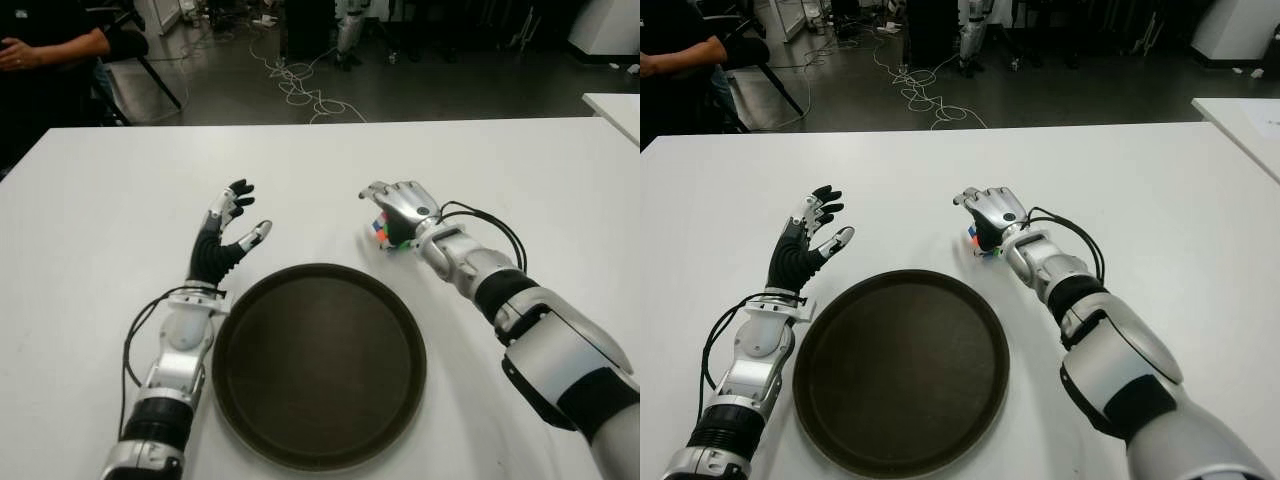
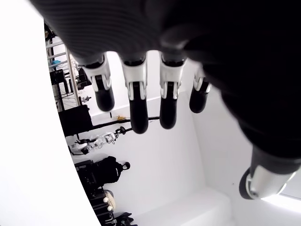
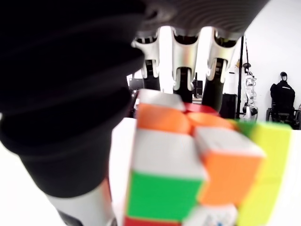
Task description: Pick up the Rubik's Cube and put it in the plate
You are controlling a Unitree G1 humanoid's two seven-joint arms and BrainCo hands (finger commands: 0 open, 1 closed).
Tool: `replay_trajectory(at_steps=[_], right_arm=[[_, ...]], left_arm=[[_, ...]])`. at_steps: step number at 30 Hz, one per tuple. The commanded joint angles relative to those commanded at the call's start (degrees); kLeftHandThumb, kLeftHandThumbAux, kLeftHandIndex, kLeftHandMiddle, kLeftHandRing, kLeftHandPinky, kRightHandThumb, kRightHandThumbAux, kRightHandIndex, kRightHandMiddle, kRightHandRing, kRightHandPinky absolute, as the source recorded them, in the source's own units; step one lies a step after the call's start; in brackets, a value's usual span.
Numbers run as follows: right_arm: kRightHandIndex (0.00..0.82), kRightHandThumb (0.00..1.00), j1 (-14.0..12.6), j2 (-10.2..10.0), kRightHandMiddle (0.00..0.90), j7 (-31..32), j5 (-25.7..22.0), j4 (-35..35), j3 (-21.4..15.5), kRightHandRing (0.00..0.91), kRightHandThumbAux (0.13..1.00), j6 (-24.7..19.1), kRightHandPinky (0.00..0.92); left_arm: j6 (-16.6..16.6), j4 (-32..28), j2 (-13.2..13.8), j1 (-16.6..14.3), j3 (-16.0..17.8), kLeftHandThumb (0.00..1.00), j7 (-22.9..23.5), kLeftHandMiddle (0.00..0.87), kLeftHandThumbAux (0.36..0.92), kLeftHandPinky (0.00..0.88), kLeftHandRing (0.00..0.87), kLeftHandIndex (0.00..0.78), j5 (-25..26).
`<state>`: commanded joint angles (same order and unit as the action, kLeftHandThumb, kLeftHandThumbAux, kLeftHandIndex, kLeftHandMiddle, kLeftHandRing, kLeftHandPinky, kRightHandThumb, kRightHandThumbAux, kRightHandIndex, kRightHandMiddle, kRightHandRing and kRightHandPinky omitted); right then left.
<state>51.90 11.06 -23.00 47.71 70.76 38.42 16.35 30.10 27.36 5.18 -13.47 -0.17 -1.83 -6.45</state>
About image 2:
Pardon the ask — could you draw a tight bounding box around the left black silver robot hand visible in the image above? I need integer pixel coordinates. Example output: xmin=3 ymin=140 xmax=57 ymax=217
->
xmin=28 ymin=0 xmax=301 ymax=201

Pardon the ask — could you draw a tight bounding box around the metal shelf rack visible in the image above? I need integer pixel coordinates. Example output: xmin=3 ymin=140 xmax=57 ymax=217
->
xmin=44 ymin=22 xmax=91 ymax=111

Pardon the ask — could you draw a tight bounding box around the black gantry pole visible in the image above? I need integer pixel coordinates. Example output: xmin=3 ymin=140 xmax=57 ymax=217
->
xmin=90 ymin=115 xmax=163 ymax=132

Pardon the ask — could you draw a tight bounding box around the white silver humanoid robot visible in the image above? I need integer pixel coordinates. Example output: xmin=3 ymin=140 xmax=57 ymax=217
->
xmin=69 ymin=131 xmax=118 ymax=156

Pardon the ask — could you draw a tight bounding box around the black monitor panel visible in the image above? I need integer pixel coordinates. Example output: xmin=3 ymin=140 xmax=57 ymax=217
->
xmin=58 ymin=105 xmax=93 ymax=137

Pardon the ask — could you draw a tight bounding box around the black stacked chair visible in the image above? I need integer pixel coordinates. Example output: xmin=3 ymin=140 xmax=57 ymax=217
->
xmin=74 ymin=160 xmax=104 ymax=191

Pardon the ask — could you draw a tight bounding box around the beige rounded object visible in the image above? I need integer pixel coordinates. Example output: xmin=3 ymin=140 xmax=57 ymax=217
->
xmin=103 ymin=189 xmax=116 ymax=211

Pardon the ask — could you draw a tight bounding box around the black swivel chair base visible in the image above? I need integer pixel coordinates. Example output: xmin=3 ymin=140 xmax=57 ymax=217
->
xmin=115 ymin=211 xmax=135 ymax=226

